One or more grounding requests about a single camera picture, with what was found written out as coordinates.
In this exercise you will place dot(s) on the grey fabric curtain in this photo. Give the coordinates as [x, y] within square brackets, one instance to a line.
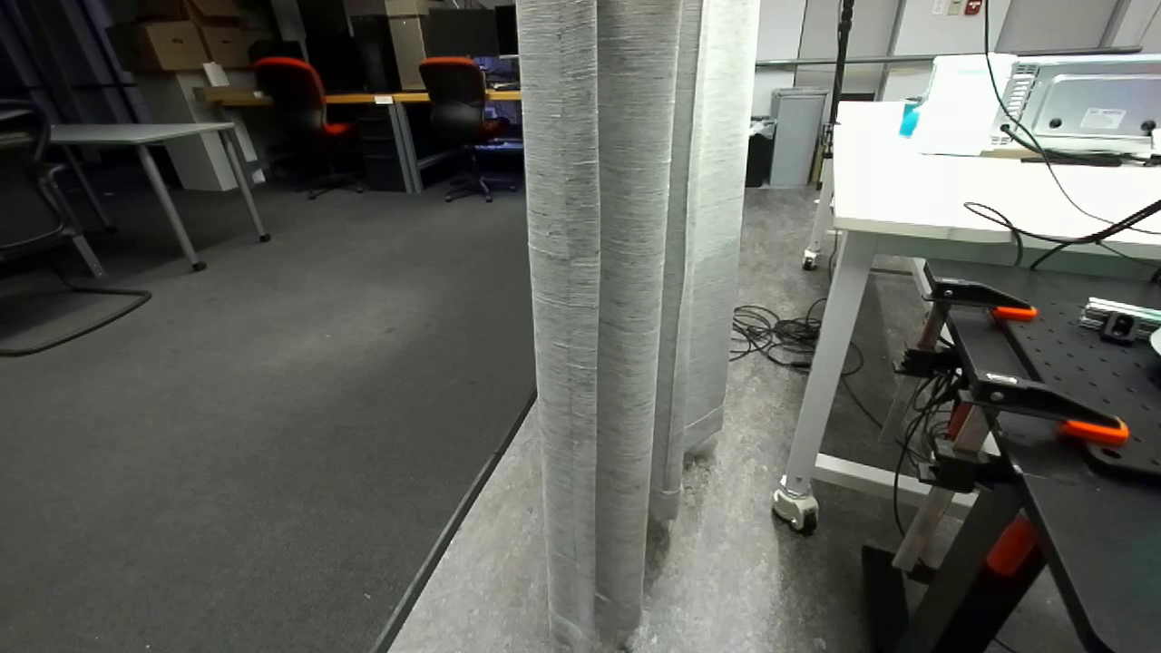
[604, 303]

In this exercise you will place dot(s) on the white table caster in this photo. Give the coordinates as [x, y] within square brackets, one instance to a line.
[812, 258]
[797, 503]

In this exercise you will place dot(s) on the red black office chair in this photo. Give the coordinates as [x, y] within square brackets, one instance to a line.
[459, 97]
[295, 93]

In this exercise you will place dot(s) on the wooden top desk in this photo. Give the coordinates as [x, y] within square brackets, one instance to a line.
[365, 100]

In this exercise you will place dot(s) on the black stand pole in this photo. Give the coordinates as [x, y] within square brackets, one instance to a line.
[840, 73]

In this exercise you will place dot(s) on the white table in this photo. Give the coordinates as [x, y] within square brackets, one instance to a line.
[944, 193]

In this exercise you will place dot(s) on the small teal object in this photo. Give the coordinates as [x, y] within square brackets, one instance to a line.
[910, 117]

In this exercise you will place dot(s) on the white drawer unit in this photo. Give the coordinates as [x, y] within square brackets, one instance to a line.
[203, 156]

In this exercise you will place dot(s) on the white box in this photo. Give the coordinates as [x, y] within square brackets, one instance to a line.
[963, 104]

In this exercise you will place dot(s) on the brown cardboard box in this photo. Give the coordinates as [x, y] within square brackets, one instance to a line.
[229, 43]
[165, 43]

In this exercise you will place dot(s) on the grey folding table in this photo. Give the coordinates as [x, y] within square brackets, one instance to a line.
[131, 131]

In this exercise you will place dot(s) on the aluminium extrusion piece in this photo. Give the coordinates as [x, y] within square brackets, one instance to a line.
[1110, 317]

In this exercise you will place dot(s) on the grey equipment case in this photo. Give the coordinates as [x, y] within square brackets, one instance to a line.
[1090, 104]

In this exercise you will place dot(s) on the black robot table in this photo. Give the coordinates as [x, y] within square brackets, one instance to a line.
[1090, 555]

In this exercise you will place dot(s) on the grey metal chair frame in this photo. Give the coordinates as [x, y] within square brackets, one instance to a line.
[81, 247]

